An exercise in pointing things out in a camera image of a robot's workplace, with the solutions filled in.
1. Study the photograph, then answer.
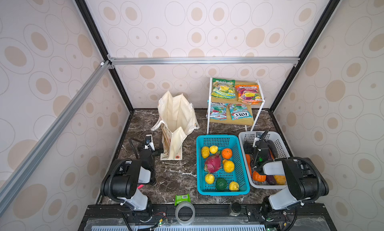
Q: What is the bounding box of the cream canvas grocery bag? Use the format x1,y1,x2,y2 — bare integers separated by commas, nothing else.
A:
151,91,200,161

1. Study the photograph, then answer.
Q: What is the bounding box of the pink dragon fruit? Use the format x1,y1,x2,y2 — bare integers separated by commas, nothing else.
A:
204,154,222,174

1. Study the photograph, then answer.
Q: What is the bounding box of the yellow fruit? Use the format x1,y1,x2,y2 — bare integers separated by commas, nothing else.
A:
229,182,240,192
205,174,215,185

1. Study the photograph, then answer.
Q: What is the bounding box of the green yellow snack bag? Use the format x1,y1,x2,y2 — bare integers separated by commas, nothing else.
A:
211,78,236,100

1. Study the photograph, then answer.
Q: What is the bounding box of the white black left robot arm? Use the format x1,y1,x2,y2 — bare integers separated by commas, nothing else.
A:
100,148,162,216

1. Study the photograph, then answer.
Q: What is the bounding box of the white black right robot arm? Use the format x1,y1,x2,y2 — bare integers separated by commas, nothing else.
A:
252,140,330,214

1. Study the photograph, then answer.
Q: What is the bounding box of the green Fox's candy bag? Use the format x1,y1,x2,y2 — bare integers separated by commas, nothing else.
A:
228,104,252,121

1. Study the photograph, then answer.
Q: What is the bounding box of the orange pink snack bag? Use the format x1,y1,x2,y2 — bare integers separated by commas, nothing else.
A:
235,85,263,105

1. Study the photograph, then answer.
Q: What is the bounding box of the red teal snack bag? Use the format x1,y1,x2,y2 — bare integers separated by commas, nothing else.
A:
209,102,228,121

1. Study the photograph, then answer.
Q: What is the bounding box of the orange carrot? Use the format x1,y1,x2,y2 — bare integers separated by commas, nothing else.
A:
246,154,253,177

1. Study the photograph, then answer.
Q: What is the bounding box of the white plastic basket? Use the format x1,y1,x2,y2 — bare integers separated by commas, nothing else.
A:
238,131,290,190

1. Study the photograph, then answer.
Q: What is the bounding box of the orange mini pumpkin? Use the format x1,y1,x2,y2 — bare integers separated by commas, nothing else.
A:
253,171,267,183

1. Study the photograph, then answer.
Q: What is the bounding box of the purple eggplant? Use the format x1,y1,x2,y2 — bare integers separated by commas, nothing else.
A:
266,175,277,186

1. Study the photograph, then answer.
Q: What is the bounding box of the yellow potato-like vegetable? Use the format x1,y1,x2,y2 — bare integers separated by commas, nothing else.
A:
274,175,287,185

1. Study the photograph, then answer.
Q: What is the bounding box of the orange tangerine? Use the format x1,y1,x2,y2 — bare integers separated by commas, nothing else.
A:
221,148,233,160

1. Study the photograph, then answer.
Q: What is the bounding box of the teal plastic basket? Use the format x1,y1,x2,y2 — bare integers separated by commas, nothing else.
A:
196,135,250,196

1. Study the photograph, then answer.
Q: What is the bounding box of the small yellow lemon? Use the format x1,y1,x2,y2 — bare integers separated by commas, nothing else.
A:
209,146,219,155

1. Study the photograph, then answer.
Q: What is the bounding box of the green tape dispenser box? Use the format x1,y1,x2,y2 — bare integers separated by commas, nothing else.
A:
175,194,191,206

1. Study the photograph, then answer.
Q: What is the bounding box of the white wooden two-tier shelf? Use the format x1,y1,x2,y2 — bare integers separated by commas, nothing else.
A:
207,78,265,134

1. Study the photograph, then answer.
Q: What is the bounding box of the clear tape roll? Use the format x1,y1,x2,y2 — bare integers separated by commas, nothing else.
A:
175,201,196,226

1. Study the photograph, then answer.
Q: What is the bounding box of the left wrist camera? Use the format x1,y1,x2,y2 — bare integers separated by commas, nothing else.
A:
145,135,155,152

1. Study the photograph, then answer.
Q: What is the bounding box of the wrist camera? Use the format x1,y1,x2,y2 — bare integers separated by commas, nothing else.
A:
145,135,155,152
253,131,269,147

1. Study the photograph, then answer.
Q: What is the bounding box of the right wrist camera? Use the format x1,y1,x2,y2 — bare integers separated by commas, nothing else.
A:
253,131,269,147

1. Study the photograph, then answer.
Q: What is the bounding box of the black knob on rail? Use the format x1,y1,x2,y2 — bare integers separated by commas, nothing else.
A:
229,202,242,217

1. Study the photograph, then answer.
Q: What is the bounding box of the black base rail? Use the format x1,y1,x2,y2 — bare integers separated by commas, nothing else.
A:
78,204,337,231

